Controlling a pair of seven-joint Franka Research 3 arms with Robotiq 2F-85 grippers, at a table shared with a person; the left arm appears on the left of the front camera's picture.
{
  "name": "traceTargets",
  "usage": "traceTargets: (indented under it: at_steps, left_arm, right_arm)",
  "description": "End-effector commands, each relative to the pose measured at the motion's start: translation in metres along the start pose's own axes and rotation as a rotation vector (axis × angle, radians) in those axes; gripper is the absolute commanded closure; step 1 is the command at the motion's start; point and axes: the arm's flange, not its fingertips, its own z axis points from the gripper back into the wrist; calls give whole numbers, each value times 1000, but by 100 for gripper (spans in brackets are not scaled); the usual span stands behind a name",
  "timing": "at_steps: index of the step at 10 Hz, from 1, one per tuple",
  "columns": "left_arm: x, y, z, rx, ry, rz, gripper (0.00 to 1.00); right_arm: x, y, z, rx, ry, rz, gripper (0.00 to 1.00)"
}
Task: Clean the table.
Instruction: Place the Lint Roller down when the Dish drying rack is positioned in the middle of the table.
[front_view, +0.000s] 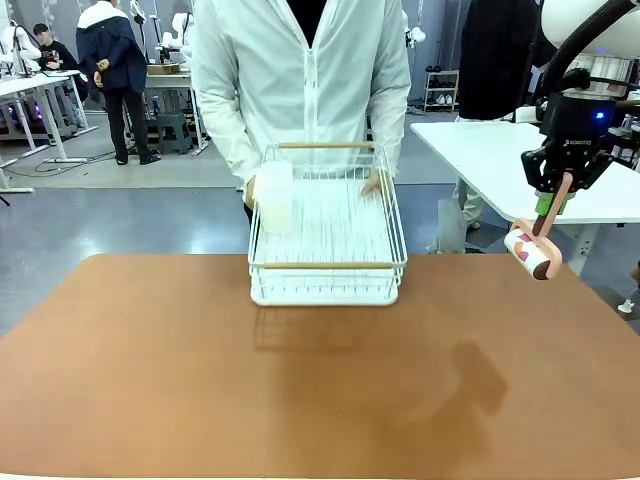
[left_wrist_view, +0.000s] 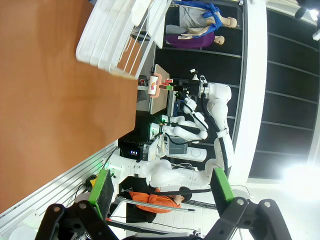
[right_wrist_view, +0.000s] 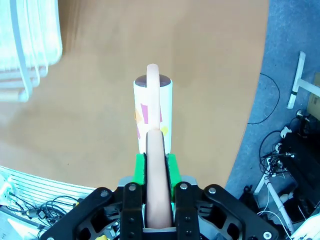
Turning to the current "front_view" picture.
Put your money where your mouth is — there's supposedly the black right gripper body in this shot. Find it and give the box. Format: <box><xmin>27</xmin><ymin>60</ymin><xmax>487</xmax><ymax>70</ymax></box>
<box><xmin>537</xmin><ymin>92</ymin><xmax>610</xmax><ymax>157</ymax></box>

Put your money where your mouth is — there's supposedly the pink patterned lint roller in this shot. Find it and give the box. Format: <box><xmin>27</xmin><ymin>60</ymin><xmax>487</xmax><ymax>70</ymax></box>
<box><xmin>502</xmin><ymin>171</ymin><xmax>577</xmax><ymax>283</ymax></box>

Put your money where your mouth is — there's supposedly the white wire dish rack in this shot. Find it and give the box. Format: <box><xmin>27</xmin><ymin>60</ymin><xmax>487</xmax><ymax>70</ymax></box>
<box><xmin>247</xmin><ymin>141</ymin><xmax>409</xmax><ymax>301</ymax></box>

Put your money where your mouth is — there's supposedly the white plastic drip tray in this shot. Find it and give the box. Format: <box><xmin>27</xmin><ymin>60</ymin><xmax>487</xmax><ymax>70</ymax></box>
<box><xmin>249</xmin><ymin>290</ymin><xmax>400</xmax><ymax>308</ymax></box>

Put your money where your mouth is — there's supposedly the white utensil holder cup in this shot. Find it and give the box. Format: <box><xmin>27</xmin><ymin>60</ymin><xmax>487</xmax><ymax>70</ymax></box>
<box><xmin>253</xmin><ymin>160</ymin><xmax>295</xmax><ymax>235</ymax></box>

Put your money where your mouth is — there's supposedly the person's left forearm white sleeve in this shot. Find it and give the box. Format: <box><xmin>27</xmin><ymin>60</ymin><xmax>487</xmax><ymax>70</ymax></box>
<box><xmin>368</xmin><ymin>82</ymin><xmax>413</xmax><ymax>180</ymax></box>

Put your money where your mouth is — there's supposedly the person's right forearm white sleeve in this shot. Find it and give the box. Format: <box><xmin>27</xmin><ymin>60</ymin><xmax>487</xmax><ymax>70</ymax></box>
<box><xmin>191</xmin><ymin>82</ymin><xmax>267</xmax><ymax>185</ymax></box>

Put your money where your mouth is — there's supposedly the person's left hand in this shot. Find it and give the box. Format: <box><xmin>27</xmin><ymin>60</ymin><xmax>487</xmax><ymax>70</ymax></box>
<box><xmin>360</xmin><ymin>167</ymin><xmax>385</xmax><ymax>198</ymax></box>

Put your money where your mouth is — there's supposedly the white side table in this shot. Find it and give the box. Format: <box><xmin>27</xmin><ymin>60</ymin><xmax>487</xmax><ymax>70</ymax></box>
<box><xmin>409</xmin><ymin>121</ymin><xmax>640</xmax><ymax>277</ymax></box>

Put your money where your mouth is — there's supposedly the black hanging garment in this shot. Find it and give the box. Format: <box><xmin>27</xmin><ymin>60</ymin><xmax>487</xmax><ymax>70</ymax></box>
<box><xmin>457</xmin><ymin>0</ymin><xmax>552</xmax><ymax>122</ymax></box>

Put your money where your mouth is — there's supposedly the white shoe rack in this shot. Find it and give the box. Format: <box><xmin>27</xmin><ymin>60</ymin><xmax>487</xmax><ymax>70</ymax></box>
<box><xmin>423</xmin><ymin>69</ymin><xmax>460</xmax><ymax>114</ymax></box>

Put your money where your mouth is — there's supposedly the person in white jacket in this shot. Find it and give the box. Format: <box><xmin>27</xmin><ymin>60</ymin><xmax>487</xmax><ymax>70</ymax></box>
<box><xmin>191</xmin><ymin>0</ymin><xmax>413</xmax><ymax>187</ymax></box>

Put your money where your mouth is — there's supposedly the grey step stool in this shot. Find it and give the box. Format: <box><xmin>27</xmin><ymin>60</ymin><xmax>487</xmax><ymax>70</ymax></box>
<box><xmin>154</xmin><ymin>112</ymin><xmax>194</xmax><ymax>156</ymax></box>

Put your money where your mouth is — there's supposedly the white background workbench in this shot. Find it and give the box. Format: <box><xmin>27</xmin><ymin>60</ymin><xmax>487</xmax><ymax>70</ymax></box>
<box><xmin>144</xmin><ymin>68</ymin><xmax>209</xmax><ymax>152</ymax></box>

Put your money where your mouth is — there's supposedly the person in navy jacket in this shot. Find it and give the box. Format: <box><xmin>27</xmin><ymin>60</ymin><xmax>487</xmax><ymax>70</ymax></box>
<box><xmin>75</xmin><ymin>0</ymin><xmax>163</xmax><ymax>167</ymax></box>

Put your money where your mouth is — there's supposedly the seated person in black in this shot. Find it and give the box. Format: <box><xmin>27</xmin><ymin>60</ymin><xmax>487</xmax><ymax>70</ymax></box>
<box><xmin>31</xmin><ymin>22</ymin><xmax>82</xmax><ymax>72</ymax></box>

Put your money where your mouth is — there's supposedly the white long background table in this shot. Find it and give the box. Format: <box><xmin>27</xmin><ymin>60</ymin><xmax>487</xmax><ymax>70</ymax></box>
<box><xmin>0</xmin><ymin>69</ymin><xmax>100</xmax><ymax>195</ymax></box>

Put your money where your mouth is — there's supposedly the computer with purple lights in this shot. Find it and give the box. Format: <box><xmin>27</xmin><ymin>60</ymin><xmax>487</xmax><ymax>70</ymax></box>
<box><xmin>0</xmin><ymin>101</ymin><xmax>47</xmax><ymax>140</ymax></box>

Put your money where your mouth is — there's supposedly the black floor cable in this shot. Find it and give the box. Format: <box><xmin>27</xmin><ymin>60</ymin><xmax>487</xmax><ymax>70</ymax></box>
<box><xmin>3</xmin><ymin>148</ymin><xmax>117</xmax><ymax>180</ymax></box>

